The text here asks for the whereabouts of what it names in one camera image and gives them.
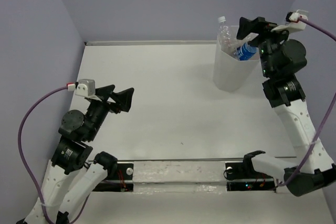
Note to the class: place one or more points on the metal rail front edge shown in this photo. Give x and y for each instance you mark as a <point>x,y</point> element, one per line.
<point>238,159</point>

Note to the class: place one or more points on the clear plastic bag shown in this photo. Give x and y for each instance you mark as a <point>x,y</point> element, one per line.
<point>224,35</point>

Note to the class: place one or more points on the white octagonal plastic bin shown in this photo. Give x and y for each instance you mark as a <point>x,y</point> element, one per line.
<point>230,74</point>

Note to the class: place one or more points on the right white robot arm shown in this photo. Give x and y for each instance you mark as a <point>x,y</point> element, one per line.
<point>316,169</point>

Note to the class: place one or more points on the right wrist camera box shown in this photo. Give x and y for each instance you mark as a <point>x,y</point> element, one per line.
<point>293,24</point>

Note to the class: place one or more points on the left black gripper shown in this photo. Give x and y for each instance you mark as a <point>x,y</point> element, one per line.
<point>125,98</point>

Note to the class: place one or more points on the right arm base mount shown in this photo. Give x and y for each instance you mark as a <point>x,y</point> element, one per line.
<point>238,180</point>

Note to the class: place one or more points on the blue label water bottle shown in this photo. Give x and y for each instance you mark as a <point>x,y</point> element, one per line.
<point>244,52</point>

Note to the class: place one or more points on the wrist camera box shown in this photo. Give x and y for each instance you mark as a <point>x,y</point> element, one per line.
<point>85,88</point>
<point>293,24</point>

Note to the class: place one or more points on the clear bottle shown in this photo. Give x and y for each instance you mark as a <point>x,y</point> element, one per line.
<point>228,47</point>

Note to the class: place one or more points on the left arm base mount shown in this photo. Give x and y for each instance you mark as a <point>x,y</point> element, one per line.
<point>120,181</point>

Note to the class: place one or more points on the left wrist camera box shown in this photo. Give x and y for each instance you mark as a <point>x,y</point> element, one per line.
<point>85,88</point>

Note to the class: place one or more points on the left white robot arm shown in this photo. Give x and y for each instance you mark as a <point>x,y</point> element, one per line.
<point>58,199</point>

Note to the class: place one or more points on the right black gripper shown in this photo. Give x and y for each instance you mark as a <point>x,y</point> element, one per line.
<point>259,25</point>

